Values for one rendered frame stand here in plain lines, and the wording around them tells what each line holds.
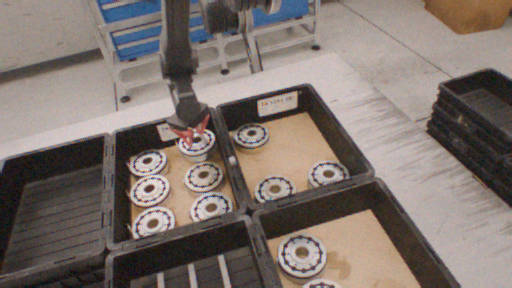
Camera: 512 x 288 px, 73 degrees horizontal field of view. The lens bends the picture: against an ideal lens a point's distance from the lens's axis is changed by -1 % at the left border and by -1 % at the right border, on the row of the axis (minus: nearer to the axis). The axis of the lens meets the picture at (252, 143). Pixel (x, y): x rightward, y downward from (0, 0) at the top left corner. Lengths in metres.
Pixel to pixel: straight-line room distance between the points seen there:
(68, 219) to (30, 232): 0.09
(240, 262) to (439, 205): 0.59
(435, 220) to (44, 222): 1.03
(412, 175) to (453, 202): 0.13
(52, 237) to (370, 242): 0.76
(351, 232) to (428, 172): 0.42
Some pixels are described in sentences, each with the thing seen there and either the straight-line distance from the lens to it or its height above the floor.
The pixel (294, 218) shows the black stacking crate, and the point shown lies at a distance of 0.80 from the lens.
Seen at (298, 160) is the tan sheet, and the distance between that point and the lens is 0.98.
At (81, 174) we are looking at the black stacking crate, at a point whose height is 0.83.
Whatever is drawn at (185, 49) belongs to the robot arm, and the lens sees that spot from 0.77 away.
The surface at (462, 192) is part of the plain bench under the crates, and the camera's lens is 1.17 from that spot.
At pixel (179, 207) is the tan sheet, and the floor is 0.83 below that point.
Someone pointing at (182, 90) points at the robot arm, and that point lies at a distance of 0.79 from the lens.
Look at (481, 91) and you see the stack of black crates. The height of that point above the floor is 0.49.
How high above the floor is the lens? 1.54
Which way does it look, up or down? 43 degrees down
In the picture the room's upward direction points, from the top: 8 degrees counter-clockwise
